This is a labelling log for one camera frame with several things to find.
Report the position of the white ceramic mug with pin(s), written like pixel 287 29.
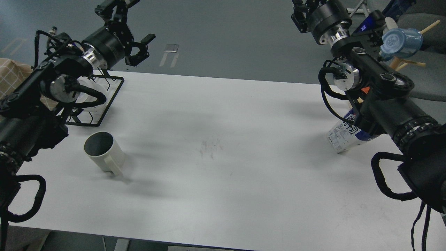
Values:
pixel 103 149

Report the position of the beige checkered cloth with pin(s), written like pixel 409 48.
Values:
pixel 12 75

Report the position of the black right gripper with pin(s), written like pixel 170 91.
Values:
pixel 326 20

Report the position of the orange plastic cup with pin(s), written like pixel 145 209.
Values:
pixel 365 90

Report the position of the wooden cup tree stand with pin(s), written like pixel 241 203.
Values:
pixel 427 67

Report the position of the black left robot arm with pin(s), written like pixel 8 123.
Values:
pixel 34 115

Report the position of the grey office chair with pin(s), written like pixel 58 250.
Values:
pixel 424 10

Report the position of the blue plastic cup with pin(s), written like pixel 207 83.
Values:
pixel 401 43

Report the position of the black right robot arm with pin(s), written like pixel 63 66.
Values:
pixel 361 91

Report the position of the blue white milk carton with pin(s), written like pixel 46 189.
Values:
pixel 343 136

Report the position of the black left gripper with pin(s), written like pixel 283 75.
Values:
pixel 114 41

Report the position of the blue fabric on chair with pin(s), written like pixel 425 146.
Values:
pixel 392 8

